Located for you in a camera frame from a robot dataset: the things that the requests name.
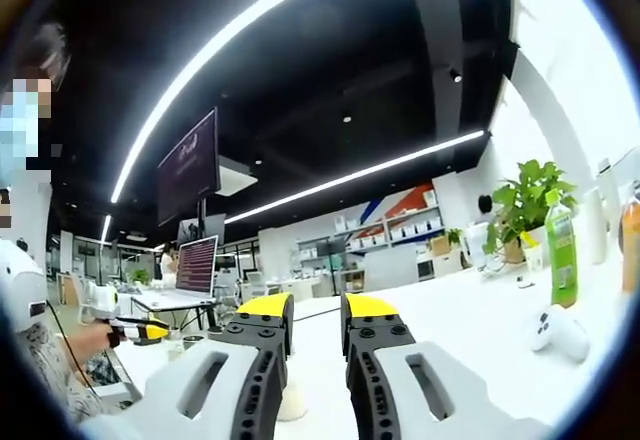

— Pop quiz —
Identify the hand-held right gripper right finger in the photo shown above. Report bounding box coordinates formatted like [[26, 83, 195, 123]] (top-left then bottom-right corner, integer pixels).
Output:
[[340, 292, 546, 440]]

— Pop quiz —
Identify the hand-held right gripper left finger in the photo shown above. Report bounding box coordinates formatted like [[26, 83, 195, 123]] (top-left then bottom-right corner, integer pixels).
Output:
[[82, 292, 296, 440]]

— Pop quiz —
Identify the green drink bottle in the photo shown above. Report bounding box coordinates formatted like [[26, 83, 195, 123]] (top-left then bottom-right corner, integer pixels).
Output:
[[543, 189, 580, 310]]

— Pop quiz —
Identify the orange drink bottle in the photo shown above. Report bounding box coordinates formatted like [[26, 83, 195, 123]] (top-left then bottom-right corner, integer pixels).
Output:
[[618, 199, 640, 296]]

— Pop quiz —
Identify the person's left hand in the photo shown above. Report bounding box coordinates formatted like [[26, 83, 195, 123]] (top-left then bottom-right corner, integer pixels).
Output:
[[74, 320, 124, 361]]

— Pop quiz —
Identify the white laptop desk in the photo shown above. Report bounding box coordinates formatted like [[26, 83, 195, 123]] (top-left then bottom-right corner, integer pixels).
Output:
[[129, 292, 220, 332]]

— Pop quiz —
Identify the silver laptop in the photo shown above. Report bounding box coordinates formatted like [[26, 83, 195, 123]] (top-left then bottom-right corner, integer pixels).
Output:
[[144, 234, 220, 307]]

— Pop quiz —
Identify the white chest device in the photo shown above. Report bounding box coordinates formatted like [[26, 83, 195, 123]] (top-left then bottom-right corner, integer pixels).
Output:
[[0, 239, 51, 334]]

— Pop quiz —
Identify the white game controller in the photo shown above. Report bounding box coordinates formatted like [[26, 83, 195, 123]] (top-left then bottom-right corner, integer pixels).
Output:
[[528, 304, 592, 364]]

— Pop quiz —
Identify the white mesh office chair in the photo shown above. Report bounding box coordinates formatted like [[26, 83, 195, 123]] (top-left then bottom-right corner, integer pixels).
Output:
[[244, 270, 270, 297]]

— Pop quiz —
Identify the small dark monitor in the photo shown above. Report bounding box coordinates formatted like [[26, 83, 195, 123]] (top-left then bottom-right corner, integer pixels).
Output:
[[177, 213, 227, 247]]

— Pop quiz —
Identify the grey office chair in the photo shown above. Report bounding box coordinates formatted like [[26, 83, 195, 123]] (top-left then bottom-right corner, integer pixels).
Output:
[[363, 248, 419, 292]]

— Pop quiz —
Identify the white jug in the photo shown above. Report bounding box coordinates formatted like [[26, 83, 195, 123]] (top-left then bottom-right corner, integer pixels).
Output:
[[464, 222, 490, 272]]

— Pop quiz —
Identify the hanging dark monitor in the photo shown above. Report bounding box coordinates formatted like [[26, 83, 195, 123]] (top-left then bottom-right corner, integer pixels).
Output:
[[156, 106, 222, 226]]

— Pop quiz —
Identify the white ceiling air unit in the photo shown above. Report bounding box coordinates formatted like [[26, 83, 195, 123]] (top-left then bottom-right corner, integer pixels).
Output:
[[218, 155, 259, 197]]

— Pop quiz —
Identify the white shelf with storage boxes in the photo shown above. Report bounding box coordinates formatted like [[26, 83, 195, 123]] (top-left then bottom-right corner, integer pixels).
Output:
[[298, 204, 447, 261]]

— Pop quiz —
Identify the black desktop monitor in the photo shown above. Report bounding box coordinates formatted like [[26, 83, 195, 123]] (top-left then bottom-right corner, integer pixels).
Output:
[[315, 237, 348, 258]]

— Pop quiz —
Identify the potted green plant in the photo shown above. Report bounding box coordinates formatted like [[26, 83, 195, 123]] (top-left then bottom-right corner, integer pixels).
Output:
[[481, 159, 580, 267]]

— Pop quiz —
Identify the white ceiling light strip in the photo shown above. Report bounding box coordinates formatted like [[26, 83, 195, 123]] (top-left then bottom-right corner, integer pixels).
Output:
[[223, 129, 486, 225], [109, 0, 387, 205]]

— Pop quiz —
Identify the person's head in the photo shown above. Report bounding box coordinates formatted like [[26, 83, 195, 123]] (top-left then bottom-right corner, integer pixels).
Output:
[[0, 22, 71, 191]]

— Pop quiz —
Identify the black device cable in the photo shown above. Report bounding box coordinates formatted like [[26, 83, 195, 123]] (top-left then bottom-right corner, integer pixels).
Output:
[[46, 301, 97, 392]]

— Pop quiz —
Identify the black power cable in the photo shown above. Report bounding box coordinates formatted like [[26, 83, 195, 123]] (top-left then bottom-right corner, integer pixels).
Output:
[[292, 306, 344, 323]]

